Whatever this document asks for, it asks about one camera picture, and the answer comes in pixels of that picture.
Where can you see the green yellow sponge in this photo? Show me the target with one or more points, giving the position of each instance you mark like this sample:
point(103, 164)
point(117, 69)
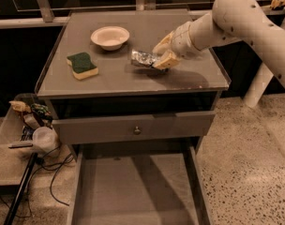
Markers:
point(82, 66)

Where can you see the metal railing frame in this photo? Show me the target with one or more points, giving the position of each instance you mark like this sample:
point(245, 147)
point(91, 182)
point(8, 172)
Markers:
point(117, 10)

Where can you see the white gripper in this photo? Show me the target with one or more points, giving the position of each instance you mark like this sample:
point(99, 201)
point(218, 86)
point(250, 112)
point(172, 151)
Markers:
point(181, 40)

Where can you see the colourful snack bags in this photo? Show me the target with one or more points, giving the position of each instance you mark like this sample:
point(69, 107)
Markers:
point(33, 116)

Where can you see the grey upper drawer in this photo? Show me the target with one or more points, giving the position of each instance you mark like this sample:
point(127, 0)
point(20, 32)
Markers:
point(120, 128)

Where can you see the grey drawer cabinet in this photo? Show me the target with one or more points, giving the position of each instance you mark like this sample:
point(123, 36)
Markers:
point(120, 88)

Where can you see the black tripod leg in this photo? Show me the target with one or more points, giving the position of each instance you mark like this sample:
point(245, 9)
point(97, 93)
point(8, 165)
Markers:
point(21, 188)

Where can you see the silver blue redbull can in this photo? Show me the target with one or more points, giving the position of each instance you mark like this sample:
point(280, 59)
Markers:
point(143, 59)

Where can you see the brass drawer knob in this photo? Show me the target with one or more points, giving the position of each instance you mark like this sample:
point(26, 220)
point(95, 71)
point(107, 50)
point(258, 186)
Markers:
point(137, 131)

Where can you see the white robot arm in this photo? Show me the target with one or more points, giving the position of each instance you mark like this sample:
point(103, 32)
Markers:
point(227, 21)

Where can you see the clear plastic cup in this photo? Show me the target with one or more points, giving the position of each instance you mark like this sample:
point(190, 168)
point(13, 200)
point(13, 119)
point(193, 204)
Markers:
point(45, 138)

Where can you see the grey open lower drawer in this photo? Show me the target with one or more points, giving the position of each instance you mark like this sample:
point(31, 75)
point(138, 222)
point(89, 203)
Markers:
point(151, 183)

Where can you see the clear plastic bin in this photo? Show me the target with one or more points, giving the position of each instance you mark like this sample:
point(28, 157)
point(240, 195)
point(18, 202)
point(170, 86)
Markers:
point(16, 144)

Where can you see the white paper bowl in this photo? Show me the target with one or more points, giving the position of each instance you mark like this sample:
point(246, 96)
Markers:
point(110, 38)

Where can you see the yellow object on rail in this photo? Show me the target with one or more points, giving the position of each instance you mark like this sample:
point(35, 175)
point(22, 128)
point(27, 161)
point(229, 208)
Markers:
point(277, 4)

